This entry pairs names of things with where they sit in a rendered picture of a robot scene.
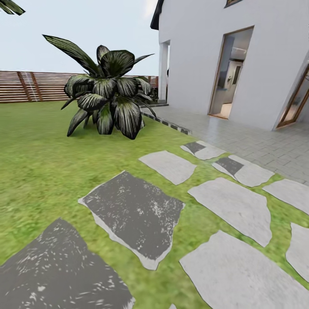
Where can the door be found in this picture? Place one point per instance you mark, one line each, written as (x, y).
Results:
(297, 99)

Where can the tree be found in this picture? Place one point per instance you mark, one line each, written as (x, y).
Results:
(10, 7)

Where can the fixed window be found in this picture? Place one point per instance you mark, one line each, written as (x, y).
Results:
(234, 51)

